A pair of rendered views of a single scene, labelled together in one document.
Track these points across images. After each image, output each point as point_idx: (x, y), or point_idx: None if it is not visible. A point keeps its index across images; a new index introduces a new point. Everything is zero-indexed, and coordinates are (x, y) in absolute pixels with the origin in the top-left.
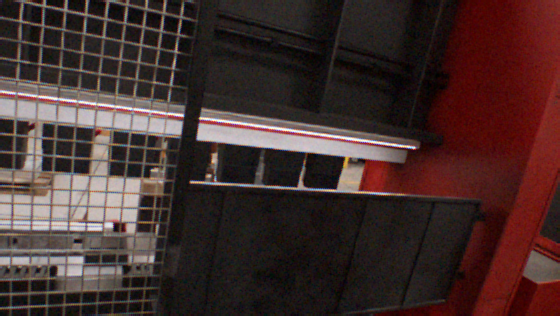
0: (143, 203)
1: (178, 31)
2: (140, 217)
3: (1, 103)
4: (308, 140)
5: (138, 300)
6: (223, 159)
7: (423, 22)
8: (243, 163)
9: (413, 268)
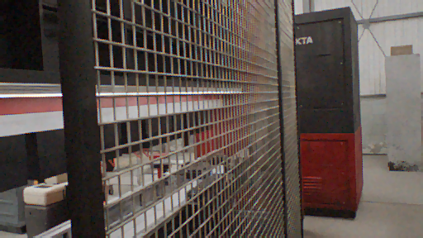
0: (49, 211)
1: (292, 45)
2: (49, 226)
3: (134, 109)
4: (202, 102)
5: (238, 178)
6: (187, 121)
7: (225, 30)
8: (191, 121)
9: None
